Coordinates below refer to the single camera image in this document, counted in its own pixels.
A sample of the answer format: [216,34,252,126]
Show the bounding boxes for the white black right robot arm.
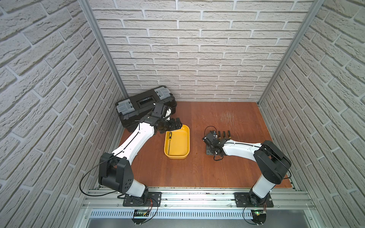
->
[202,132,291,205]

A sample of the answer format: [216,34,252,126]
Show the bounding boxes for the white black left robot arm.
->
[98,103,182,198]

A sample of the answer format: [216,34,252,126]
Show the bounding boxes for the yellow plastic storage tray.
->
[163,124,190,160]

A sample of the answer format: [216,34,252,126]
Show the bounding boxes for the black plastic toolbox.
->
[116,85,177,133]

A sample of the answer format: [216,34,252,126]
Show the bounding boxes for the right controller circuit board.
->
[251,211,267,225]

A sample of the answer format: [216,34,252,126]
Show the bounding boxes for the controller circuit board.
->
[132,209,150,225]
[251,211,267,225]

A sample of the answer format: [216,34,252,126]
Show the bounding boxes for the left controller circuit board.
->
[132,209,150,225]

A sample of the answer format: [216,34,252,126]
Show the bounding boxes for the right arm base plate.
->
[233,190,274,208]

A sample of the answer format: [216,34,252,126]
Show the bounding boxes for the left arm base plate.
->
[123,190,162,207]

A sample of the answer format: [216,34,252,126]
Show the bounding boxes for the aluminium front rail frame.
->
[70,187,324,228]

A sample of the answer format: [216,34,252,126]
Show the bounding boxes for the aluminium left corner post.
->
[79,0,129,98]

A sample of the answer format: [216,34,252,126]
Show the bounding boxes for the aluminium corner post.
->
[79,0,129,98]
[257,0,325,107]

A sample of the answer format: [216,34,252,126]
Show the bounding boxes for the aluminium right corner post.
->
[257,0,325,107]

